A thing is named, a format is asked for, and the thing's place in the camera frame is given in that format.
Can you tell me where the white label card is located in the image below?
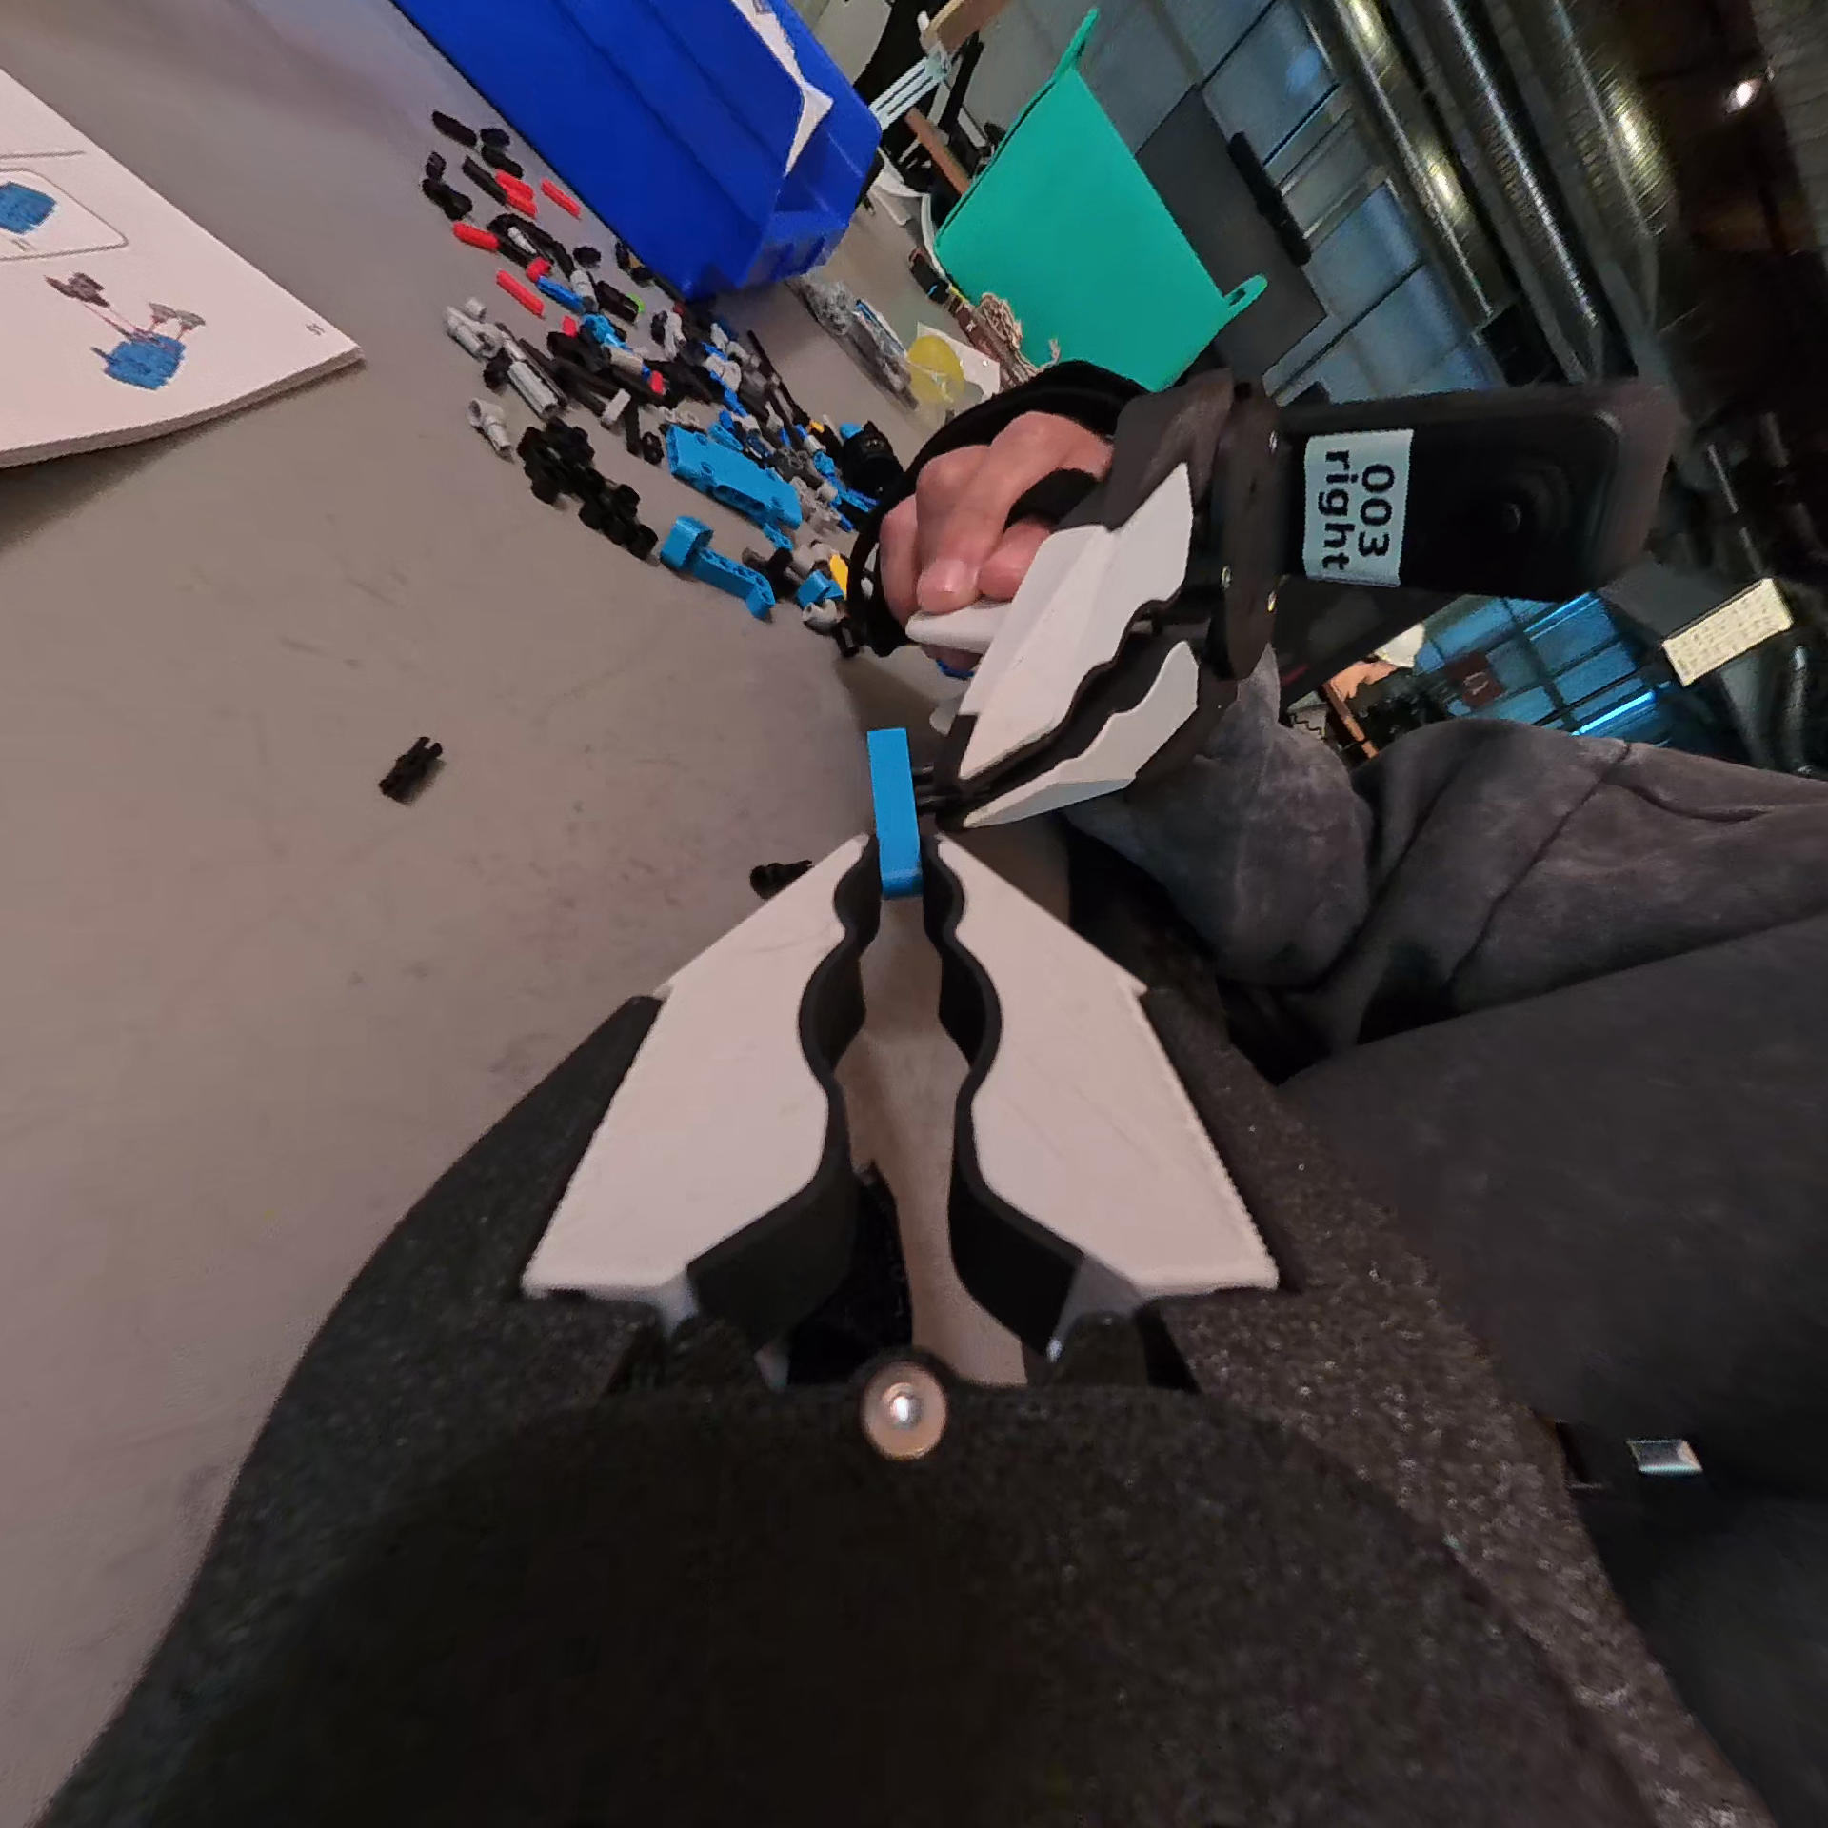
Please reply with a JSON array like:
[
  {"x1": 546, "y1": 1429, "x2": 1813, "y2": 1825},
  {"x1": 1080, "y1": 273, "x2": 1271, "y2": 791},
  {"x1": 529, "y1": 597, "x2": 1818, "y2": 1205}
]
[{"x1": 1663, "y1": 580, "x2": 1794, "y2": 688}]

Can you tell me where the blue plastic bin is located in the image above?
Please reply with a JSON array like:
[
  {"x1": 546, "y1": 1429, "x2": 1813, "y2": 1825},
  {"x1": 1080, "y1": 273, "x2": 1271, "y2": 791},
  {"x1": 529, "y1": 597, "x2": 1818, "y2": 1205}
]
[{"x1": 391, "y1": 0, "x2": 883, "y2": 302}]

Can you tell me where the person's right hand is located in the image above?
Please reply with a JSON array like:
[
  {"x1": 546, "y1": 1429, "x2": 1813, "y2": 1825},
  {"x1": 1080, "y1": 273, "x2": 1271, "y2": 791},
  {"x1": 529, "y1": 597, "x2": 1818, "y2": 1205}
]
[{"x1": 877, "y1": 420, "x2": 1116, "y2": 615}]

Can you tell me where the instruction booklet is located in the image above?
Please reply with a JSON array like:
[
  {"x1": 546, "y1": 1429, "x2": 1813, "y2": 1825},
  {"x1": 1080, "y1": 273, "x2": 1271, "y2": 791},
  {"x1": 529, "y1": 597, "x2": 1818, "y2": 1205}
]
[{"x1": 0, "y1": 72, "x2": 365, "y2": 472}]

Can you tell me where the green plastic bin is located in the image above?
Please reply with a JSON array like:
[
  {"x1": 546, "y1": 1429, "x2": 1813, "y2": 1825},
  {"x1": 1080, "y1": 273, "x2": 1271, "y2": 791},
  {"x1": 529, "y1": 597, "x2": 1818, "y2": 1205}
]
[{"x1": 935, "y1": 11, "x2": 1273, "y2": 394}]

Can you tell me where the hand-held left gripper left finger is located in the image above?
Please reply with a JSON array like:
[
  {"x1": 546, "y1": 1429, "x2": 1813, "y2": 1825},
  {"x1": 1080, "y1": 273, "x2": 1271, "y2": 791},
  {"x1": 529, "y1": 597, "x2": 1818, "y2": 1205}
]
[{"x1": 520, "y1": 831, "x2": 917, "y2": 1384}]

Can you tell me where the light blue short beam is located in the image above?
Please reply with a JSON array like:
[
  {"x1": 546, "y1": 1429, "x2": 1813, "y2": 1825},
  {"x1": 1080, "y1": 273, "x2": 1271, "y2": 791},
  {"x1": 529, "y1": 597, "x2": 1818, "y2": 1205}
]
[{"x1": 866, "y1": 729, "x2": 929, "y2": 901}]

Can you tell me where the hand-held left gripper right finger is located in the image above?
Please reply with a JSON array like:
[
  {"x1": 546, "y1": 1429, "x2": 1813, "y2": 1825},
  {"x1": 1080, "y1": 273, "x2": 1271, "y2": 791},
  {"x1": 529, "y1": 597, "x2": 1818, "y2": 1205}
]
[{"x1": 924, "y1": 837, "x2": 1280, "y2": 1363}]

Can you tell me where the light blue curved panel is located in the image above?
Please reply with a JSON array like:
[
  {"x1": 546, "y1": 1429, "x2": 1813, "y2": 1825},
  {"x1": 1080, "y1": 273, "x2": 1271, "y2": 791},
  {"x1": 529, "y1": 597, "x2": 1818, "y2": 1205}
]
[{"x1": 664, "y1": 428, "x2": 805, "y2": 534}]

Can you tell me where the person's dark clothing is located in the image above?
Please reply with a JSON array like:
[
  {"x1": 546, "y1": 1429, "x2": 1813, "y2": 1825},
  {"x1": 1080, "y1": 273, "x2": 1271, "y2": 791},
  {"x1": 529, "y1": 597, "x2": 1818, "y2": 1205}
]
[{"x1": 1271, "y1": 915, "x2": 1828, "y2": 1828}]

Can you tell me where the person's right forearm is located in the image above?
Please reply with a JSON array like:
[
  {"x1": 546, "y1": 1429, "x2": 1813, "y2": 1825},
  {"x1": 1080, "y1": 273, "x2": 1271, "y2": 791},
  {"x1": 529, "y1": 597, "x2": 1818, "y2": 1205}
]
[{"x1": 1064, "y1": 659, "x2": 1828, "y2": 1061}]

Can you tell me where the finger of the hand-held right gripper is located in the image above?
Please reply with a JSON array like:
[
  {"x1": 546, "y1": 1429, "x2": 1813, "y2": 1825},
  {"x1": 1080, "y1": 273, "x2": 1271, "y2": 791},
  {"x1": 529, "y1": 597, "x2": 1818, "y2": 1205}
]
[
  {"x1": 949, "y1": 465, "x2": 1202, "y2": 789},
  {"x1": 965, "y1": 646, "x2": 1202, "y2": 837}
]

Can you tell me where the pile of building brick pieces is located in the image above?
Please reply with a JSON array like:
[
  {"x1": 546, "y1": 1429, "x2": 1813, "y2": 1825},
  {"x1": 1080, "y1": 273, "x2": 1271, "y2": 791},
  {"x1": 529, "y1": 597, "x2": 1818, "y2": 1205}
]
[{"x1": 420, "y1": 108, "x2": 917, "y2": 663}]

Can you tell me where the grey desk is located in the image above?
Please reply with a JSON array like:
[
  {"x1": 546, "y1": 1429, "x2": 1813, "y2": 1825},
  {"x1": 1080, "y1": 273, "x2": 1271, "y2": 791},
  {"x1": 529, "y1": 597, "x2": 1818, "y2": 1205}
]
[{"x1": 0, "y1": 0, "x2": 1089, "y2": 1816}]

